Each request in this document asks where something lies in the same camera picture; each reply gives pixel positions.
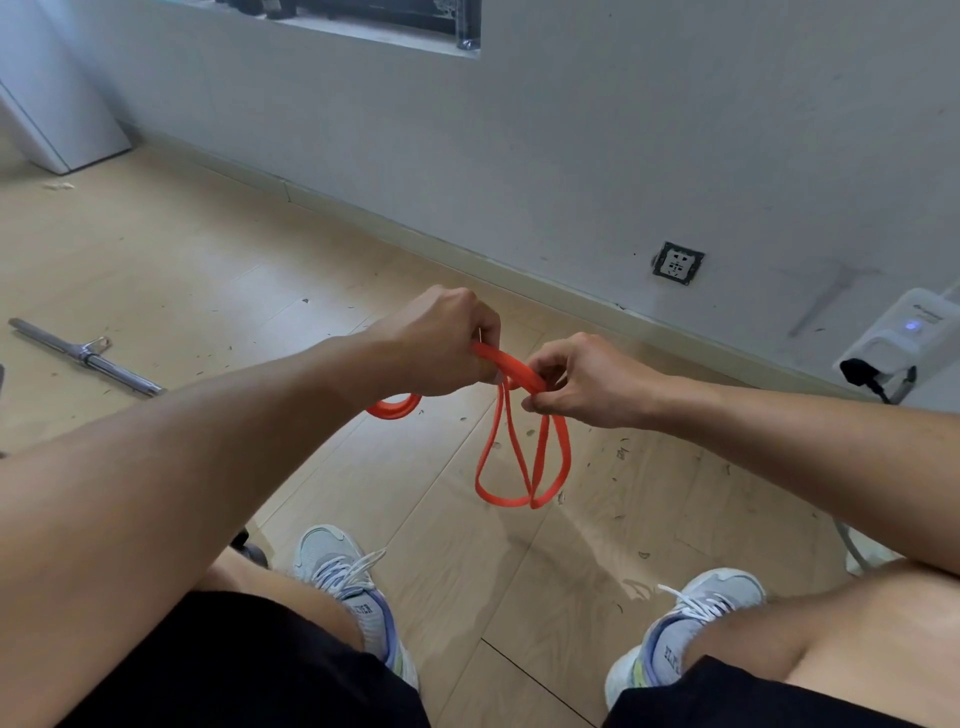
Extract window frame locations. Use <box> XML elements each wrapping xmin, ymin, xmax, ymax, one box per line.
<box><xmin>165</xmin><ymin>0</ymin><xmax>483</xmax><ymax>60</ymax></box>

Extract black shorts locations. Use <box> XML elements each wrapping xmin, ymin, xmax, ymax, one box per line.
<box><xmin>58</xmin><ymin>591</ymin><xmax>925</xmax><ymax>728</ymax></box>

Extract person's left hand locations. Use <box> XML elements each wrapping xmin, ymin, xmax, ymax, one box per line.
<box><xmin>358</xmin><ymin>285</ymin><xmax>502</xmax><ymax>399</ymax></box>

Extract white cabinet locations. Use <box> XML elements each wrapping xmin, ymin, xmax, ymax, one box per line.
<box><xmin>0</xmin><ymin>0</ymin><xmax>133</xmax><ymax>176</ymax></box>

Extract orange resistance band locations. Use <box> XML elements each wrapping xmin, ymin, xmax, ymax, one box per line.
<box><xmin>365</xmin><ymin>342</ymin><xmax>573</xmax><ymax>510</ymax></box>

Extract person's grey sneaker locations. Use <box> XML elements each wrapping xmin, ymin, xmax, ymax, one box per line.
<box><xmin>292</xmin><ymin>524</ymin><xmax>420</xmax><ymax>691</ymax></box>
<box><xmin>604</xmin><ymin>568</ymin><xmax>768</xmax><ymax>711</ymax></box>

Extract chrome metal bar handle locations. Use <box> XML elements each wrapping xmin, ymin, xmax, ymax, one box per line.
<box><xmin>8</xmin><ymin>318</ymin><xmax>166</xmax><ymax>399</ymax></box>

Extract white wall socket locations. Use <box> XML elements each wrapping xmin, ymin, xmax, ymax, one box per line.
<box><xmin>651</xmin><ymin>241</ymin><xmax>706</xmax><ymax>287</ymax></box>

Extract person's leg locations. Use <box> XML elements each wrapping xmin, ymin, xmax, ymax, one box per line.
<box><xmin>193</xmin><ymin>547</ymin><xmax>366</xmax><ymax>652</ymax></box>
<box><xmin>682</xmin><ymin>558</ymin><xmax>960</xmax><ymax>728</ymax></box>

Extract person's right leg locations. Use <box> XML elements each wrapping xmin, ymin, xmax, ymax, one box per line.
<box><xmin>682</xmin><ymin>558</ymin><xmax>960</xmax><ymax>728</ymax></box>

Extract black power cable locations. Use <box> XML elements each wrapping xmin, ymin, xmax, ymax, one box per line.
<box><xmin>839</xmin><ymin>358</ymin><xmax>918</xmax><ymax>406</ymax></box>

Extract person's left leg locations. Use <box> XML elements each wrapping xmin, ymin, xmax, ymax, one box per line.
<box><xmin>193</xmin><ymin>547</ymin><xmax>366</xmax><ymax>652</ymax></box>

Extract person's right hand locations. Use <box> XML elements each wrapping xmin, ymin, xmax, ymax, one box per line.
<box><xmin>521</xmin><ymin>333</ymin><xmax>672</xmax><ymax>432</ymax></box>

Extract person's left forearm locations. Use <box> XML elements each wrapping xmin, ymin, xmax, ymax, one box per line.
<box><xmin>0</xmin><ymin>333</ymin><xmax>391</xmax><ymax>728</ymax></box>

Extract person's left grey sneaker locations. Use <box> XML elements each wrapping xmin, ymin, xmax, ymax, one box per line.
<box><xmin>292</xmin><ymin>524</ymin><xmax>420</xmax><ymax>691</ymax></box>

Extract white plugged-in device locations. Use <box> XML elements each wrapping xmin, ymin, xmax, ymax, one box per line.
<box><xmin>834</xmin><ymin>288</ymin><xmax>960</xmax><ymax>387</ymax></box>

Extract person's right grey sneaker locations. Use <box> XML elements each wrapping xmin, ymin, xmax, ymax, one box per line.
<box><xmin>604</xmin><ymin>568</ymin><xmax>768</xmax><ymax>711</ymax></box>

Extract person's right forearm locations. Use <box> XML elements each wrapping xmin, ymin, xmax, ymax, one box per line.
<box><xmin>660</xmin><ymin>375</ymin><xmax>960</xmax><ymax>577</ymax></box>

